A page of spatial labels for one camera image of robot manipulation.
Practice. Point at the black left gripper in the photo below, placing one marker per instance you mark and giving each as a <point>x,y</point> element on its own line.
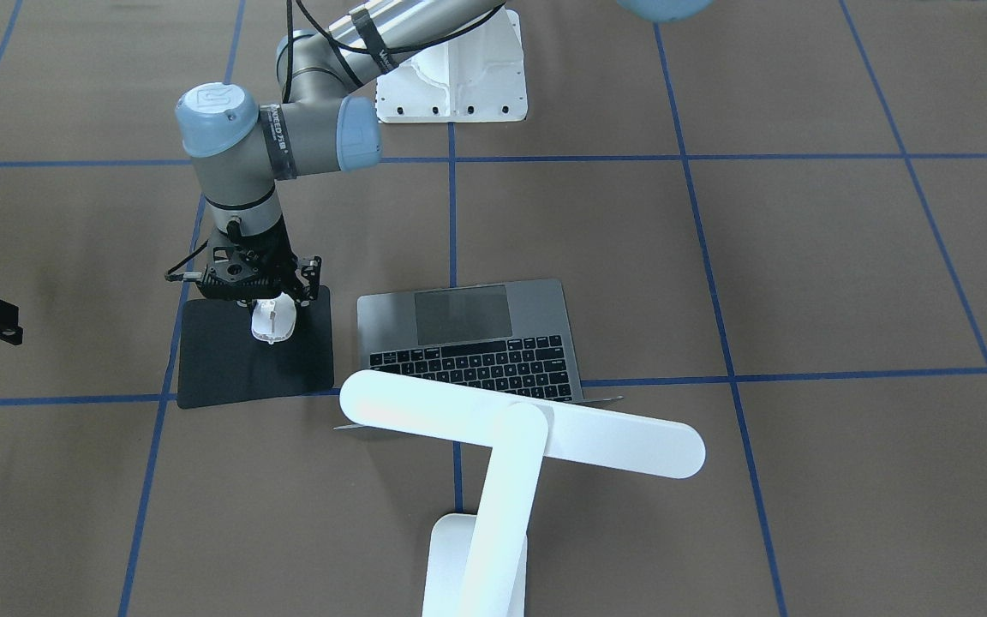
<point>311,272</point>

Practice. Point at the white computer mouse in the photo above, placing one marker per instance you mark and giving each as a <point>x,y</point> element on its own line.
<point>273,320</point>

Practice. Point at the black mouse pad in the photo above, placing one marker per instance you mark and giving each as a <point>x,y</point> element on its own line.
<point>220,362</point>

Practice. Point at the grey laptop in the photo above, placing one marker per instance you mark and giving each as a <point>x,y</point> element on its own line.
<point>513,337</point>

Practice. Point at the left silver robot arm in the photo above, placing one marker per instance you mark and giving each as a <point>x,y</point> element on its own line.
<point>240,150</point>

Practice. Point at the white desk lamp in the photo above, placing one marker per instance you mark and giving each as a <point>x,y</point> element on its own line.
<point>477,562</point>

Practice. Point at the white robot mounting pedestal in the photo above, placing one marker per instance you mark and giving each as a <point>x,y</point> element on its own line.
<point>479,78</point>

